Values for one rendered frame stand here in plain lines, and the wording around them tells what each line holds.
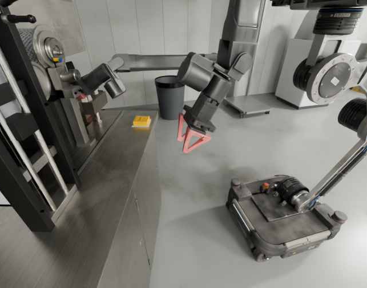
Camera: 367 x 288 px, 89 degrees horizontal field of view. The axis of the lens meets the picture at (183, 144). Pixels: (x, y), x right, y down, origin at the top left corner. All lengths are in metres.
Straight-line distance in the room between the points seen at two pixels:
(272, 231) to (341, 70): 0.94
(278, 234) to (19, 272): 1.23
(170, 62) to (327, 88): 0.64
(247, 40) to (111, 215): 0.53
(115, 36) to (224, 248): 3.14
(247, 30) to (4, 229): 0.73
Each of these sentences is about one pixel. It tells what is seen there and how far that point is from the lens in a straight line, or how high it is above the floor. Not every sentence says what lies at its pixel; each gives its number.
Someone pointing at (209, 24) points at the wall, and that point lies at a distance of 3.72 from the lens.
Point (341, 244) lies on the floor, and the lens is 1.89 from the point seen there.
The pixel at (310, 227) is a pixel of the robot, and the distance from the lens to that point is 1.53.
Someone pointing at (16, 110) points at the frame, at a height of 1.17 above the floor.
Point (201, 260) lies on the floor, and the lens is 1.47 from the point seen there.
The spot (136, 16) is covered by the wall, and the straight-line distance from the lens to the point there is 3.46.
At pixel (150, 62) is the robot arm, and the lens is 0.81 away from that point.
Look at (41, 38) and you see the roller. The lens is 0.80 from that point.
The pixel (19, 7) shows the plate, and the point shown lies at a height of 1.38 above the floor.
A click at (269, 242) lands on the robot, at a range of 1.35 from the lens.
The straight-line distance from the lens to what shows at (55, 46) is 0.82.
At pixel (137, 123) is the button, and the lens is 0.94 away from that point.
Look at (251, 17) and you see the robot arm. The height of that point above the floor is 1.34.
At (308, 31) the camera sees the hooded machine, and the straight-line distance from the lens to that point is 4.01.
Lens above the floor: 1.33
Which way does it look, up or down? 33 degrees down
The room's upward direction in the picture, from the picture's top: straight up
